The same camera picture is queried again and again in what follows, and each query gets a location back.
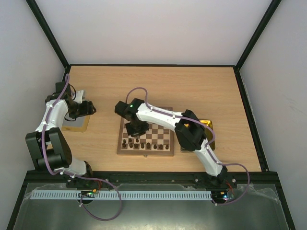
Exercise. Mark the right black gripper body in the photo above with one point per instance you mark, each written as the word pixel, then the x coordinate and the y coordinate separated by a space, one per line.
pixel 136 129

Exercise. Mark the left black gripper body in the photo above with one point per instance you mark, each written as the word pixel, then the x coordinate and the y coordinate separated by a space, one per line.
pixel 79 111

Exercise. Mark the gold tin lid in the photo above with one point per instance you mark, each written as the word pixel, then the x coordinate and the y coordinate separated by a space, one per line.
pixel 78 125

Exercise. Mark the wooden chess board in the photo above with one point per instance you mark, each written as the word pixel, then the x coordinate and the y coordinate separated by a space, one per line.
pixel 157 141

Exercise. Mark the gold tin with pieces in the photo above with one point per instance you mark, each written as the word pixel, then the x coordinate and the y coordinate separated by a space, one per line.
pixel 208 133

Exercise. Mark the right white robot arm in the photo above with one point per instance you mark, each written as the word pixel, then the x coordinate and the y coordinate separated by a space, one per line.
pixel 190 132

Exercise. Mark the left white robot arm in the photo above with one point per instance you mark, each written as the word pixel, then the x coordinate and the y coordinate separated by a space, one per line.
pixel 47 145

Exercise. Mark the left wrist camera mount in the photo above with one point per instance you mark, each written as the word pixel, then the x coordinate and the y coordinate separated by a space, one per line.
pixel 79 97

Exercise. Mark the grey slotted cable duct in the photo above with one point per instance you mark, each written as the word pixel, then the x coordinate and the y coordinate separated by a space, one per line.
pixel 124 195

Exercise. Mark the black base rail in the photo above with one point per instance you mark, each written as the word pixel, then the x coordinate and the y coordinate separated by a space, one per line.
pixel 194 179

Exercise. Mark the black frame left post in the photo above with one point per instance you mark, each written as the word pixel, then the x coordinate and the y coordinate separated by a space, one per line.
pixel 47 31

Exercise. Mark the black frame post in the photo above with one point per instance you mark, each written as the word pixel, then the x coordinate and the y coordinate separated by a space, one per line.
pixel 47 31
pixel 258 32

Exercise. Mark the black frame right post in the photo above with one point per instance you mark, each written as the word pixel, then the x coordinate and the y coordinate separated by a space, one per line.
pixel 258 32

